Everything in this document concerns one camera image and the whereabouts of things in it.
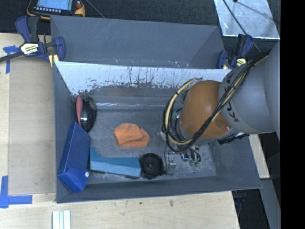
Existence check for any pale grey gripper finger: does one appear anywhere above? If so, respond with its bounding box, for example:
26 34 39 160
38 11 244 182
167 153 177 176

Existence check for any black round ribbed disc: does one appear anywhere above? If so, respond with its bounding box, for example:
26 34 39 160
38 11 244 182
138 152 165 180

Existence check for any orange cloth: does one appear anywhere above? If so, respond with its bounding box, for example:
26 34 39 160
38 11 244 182
113 122 151 149

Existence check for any teal angled foam block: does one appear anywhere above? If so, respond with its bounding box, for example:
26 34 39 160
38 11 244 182
89 146 142 179

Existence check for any dark blue cardboard box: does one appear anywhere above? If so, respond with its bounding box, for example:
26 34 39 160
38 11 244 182
57 121 92 195

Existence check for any black glossy oval object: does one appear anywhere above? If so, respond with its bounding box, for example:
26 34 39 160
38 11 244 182
80 96 98 133

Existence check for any red-brown flat oval piece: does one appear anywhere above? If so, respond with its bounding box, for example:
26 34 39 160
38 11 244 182
75 95 84 125

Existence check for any grey metal bin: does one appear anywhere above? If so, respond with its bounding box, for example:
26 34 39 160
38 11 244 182
50 15 263 204

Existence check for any pale wood board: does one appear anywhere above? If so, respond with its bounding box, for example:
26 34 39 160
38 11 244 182
8 58 57 196

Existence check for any black cylinder on white bracket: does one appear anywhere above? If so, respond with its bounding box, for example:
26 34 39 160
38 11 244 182
217 132 250 146

